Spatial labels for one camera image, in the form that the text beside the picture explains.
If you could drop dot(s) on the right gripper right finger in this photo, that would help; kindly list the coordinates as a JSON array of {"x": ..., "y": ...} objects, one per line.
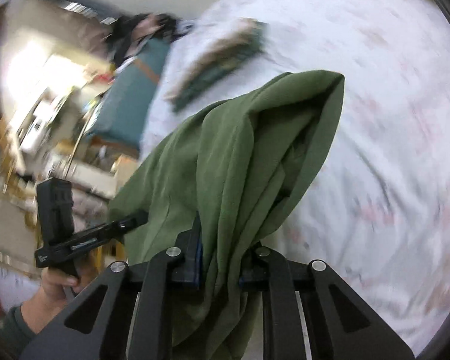
[{"x": 309, "y": 312}]

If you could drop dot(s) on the white floral bed sheet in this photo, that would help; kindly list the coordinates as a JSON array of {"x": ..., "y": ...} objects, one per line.
[{"x": 379, "y": 210}]

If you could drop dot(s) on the left hand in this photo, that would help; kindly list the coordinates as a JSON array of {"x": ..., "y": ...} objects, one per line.
[{"x": 54, "y": 282}]

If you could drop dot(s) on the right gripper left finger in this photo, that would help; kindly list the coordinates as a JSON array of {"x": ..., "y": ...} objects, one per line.
[{"x": 126, "y": 312}]

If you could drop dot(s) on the green pants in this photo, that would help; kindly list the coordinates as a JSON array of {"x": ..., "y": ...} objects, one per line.
[{"x": 240, "y": 166}]

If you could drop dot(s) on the teal bed headboard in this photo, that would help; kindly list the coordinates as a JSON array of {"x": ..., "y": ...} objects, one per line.
[{"x": 121, "y": 114}]

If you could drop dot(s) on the folded beige and teal clothes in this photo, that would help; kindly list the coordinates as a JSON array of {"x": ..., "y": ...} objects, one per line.
[{"x": 227, "y": 47}]

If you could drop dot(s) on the clothes pile on headboard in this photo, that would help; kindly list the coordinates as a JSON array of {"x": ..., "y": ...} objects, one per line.
[{"x": 130, "y": 33}]

